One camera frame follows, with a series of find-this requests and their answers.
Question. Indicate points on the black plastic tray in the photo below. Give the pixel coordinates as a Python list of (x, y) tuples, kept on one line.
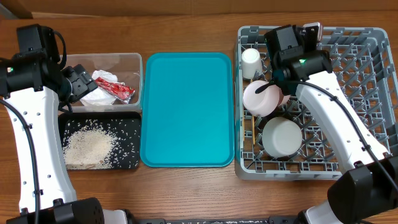
[(133, 124)]

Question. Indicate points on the grey dishwasher rack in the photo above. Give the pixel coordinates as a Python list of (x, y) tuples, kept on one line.
[(362, 60)]

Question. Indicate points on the grey bowl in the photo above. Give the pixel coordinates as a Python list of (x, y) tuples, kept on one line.
[(281, 137)]

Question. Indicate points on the teal serving tray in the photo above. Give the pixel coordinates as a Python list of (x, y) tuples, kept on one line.
[(188, 110)]

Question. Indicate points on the white rice pile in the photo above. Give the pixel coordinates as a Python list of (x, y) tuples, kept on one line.
[(88, 147)]

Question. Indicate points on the pink shallow bowl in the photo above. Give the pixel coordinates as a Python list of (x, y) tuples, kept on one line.
[(261, 104)]

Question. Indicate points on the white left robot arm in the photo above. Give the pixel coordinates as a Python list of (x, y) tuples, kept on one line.
[(32, 85)]

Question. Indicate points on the white cup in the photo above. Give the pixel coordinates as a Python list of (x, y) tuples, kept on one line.
[(251, 64)]

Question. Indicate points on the clear plastic waste bin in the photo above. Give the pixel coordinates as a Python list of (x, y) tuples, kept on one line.
[(128, 69)]

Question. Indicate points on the black mounting rail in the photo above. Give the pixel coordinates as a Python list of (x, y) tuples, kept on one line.
[(269, 220)]

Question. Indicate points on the pink plate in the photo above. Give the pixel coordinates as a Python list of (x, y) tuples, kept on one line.
[(284, 99)]

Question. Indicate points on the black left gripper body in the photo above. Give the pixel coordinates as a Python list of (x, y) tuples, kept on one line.
[(78, 85)]

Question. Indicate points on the red snack wrapper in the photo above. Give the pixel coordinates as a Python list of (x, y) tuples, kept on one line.
[(122, 92)]

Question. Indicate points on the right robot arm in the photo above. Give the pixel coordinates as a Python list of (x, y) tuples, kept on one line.
[(368, 185)]

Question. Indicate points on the white tissue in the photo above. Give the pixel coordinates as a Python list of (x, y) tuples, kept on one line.
[(100, 97)]

